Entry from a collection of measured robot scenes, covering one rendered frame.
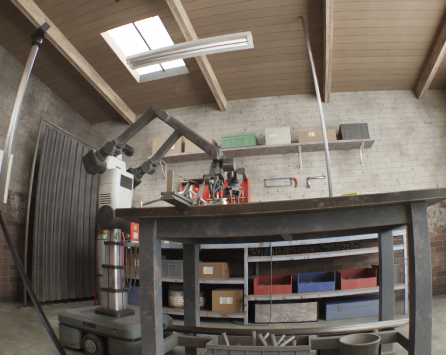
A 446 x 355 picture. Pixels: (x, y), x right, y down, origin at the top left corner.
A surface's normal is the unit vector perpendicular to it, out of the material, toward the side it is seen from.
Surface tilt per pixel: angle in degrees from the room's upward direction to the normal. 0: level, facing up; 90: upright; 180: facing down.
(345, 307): 90
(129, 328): 41
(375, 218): 90
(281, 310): 90
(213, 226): 90
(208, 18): 174
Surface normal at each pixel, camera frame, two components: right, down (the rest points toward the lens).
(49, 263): 0.41, -0.24
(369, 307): -0.25, -0.24
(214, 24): -0.02, 0.94
